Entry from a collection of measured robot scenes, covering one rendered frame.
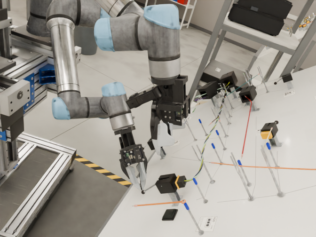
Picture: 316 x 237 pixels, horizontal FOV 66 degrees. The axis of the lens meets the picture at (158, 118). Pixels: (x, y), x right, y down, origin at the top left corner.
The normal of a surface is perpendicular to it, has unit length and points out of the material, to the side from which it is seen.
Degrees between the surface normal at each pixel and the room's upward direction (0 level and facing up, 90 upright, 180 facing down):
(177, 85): 92
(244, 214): 45
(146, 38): 93
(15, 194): 0
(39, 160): 0
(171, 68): 77
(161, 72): 87
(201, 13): 90
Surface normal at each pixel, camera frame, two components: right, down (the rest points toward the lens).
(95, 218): 0.26, -0.80
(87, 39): 0.29, 0.65
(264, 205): -0.45, -0.86
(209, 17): -0.47, 0.38
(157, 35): -0.25, 0.47
